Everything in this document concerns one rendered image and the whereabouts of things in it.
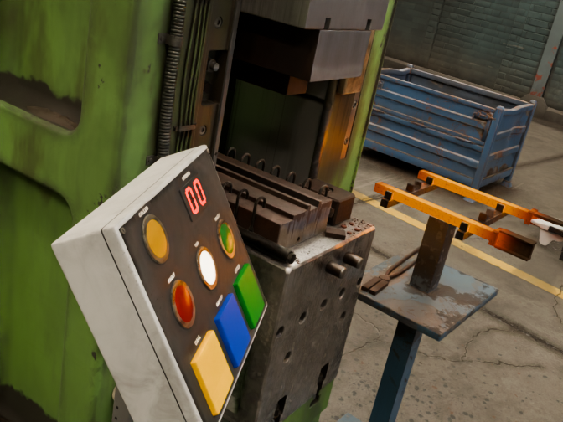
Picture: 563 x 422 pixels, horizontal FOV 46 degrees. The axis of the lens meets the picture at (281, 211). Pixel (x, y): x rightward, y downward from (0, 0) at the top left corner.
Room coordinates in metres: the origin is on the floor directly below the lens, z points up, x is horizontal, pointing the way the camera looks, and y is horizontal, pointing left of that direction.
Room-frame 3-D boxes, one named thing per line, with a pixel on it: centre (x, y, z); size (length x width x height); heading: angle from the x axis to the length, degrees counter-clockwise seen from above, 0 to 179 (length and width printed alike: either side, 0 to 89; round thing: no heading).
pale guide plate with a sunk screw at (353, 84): (1.64, -0.11, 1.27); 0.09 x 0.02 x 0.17; 149
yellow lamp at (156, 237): (0.68, 0.13, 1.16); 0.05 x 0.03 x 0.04; 149
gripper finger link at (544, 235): (1.60, -0.67, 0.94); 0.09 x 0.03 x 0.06; 64
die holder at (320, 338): (1.46, 0.11, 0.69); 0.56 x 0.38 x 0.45; 59
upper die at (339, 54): (1.41, 0.12, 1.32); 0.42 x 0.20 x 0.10; 59
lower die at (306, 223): (1.41, 0.12, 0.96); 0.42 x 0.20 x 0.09; 59
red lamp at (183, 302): (0.67, 0.09, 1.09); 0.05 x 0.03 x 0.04; 149
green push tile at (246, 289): (0.87, 0.03, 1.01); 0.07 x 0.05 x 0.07; 174
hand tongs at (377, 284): (1.81, -0.41, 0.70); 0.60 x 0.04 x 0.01; 151
